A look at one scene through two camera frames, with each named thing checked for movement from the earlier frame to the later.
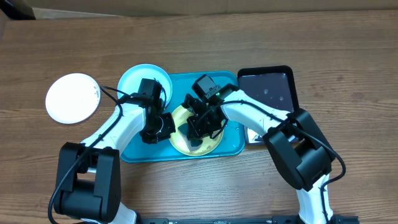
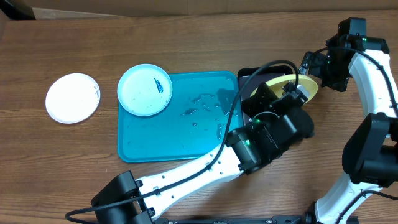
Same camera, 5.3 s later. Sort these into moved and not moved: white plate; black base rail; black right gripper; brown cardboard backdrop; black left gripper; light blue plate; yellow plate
Moved: yellow plate; black left gripper; black right gripper
Not moved: white plate; black base rail; light blue plate; brown cardboard backdrop
